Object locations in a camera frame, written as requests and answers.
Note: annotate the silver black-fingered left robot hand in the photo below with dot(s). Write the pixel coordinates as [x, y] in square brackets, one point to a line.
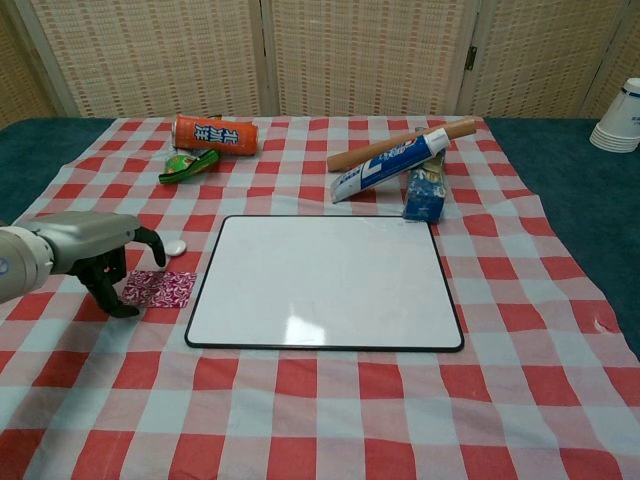
[85, 240]

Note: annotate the small white bottle cap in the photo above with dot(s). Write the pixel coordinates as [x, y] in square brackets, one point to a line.
[176, 247]

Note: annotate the pink patterned square packet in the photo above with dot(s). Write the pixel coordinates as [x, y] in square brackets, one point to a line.
[165, 287]

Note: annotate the white rectangular tray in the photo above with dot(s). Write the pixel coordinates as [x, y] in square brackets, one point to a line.
[325, 280]

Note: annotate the green snack packet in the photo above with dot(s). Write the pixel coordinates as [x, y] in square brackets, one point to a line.
[187, 165]

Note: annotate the orange soda can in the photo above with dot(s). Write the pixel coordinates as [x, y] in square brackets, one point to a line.
[215, 136]

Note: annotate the wooden rolling pin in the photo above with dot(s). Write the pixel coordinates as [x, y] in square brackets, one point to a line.
[360, 154]

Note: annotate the red white checkered tablecloth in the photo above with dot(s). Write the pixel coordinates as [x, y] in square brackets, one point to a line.
[320, 410]

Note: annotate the blue white toothpaste tube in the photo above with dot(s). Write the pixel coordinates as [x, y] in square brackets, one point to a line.
[380, 167]

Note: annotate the woven folding screen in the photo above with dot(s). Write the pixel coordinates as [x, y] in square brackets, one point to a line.
[365, 55]

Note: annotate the blue snack bag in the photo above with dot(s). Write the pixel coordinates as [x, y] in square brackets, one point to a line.
[425, 197]

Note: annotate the white paper cup stack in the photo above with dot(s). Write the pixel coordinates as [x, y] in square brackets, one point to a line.
[620, 125]

